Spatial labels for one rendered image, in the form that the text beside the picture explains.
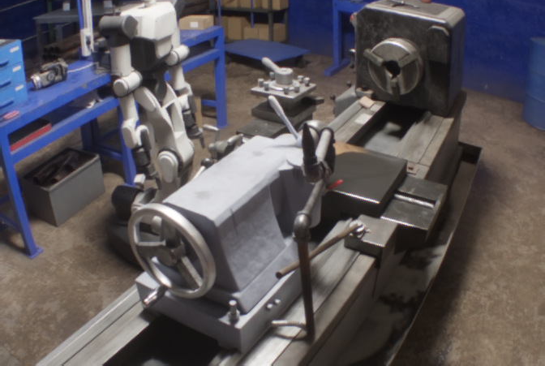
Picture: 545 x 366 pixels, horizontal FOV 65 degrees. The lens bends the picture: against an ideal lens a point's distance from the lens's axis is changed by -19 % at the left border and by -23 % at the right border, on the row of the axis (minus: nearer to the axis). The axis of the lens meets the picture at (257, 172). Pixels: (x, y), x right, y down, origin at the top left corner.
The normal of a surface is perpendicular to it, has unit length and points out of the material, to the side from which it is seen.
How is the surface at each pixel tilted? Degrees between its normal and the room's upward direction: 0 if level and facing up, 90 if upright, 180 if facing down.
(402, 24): 90
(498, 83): 90
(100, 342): 0
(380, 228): 0
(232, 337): 90
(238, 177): 0
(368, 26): 90
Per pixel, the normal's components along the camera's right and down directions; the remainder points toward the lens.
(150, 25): 0.40, 0.35
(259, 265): 0.77, -0.15
